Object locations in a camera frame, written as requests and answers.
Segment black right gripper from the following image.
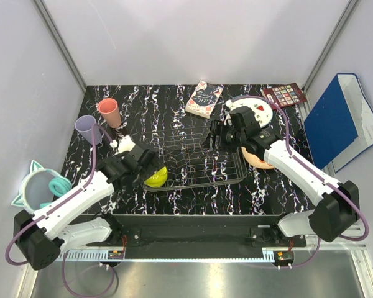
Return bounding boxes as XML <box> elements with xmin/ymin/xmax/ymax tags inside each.
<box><xmin>200</xmin><ymin>120</ymin><xmax>246</xmax><ymax>153</ymax></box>

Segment yellow-green bowl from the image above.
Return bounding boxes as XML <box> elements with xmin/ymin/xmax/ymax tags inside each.
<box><xmin>144</xmin><ymin>166</ymin><xmax>168</xmax><ymax>188</ymax></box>

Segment grey wire dish rack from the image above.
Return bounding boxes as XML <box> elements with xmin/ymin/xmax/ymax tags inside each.
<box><xmin>141</xmin><ymin>126</ymin><xmax>248</xmax><ymax>192</ymax></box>

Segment beige speckled plate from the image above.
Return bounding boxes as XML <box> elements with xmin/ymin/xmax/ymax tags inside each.
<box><xmin>241</xmin><ymin>147</ymin><xmax>275</xmax><ymax>169</ymax></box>

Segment white plate with strawberries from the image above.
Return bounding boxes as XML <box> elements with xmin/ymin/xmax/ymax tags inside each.
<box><xmin>225</xmin><ymin>95</ymin><xmax>273</xmax><ymax>128</ymax></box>

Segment lilac cup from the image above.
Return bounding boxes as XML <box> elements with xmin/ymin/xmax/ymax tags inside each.
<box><xmin>75</xmin><ymin>115</ymin><xmax>102</xmax><ymax>145</ymax></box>

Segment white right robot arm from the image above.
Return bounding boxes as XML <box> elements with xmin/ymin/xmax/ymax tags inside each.
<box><xmin>202</xmin><ymin>106</ymin><xmax>364</xmax><ymax>246</ymax></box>

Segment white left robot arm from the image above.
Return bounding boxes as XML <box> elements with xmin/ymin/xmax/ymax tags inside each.
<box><xmin>10</xmin><ymin>143</ymin><xmax>165</xmax><ymax>271</ymax></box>

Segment floral cover book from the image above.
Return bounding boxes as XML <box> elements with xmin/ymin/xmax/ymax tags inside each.
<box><xmin>185</xmin><ymin>80</ymin><xmax>224</xmax><ymax>119</ymax></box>

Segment dark red booklet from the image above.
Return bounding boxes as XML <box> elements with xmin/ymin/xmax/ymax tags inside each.
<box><xmin>261</xmin><ymin>83</ymin><xmax>307</xmax><ymax>110</ymax></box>

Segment teal headphones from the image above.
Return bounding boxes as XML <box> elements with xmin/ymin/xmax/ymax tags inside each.
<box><xmin>48</xmin><ymin>176</ymin><xmax>72</xmax><ymax>197</ymax></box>

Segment white cat-ear basket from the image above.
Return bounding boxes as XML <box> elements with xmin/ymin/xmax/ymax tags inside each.
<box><xmin>11</xmin><ymin>160</ymin><xmax>64</xmax><ymax>214</ymax></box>

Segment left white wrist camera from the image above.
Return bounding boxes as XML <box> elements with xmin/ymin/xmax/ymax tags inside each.
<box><xmin>109</xmin><ymin>135</ymin><xmax>136</xmax><ymax>154</ymax></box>

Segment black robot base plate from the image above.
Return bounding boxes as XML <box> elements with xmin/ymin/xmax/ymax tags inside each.
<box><xmin>72</xmin><ymin>214</ymin><xmax>307</xmax><ymax>261</ymax></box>

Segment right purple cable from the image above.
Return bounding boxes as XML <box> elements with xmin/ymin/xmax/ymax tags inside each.
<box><xmin>233</xmin><ymin>95</ymin><xmax>370</xmax><ymax>269</ymax></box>

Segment purple cable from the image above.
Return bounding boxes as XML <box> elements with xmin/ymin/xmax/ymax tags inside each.
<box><xmin>5</xmin><ymin>124</ymin><xmax>119</xmax><ymax>297</ymax></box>
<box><xmin>233</xmin><ymin>95</ymin><xmax>370</xmax><ymax>269</ymax></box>

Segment blue ring binder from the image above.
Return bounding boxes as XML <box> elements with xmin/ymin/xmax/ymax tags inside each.
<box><xmin>304</xmin><ymin>73</ymin><xmax>373</xmax><ymax>172</ymax></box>

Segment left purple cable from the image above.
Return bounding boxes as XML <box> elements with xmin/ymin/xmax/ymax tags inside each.
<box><xmin>5</xmin><ymin>124</ymin><xmax>119</xmax><ymax>297</ymax></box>

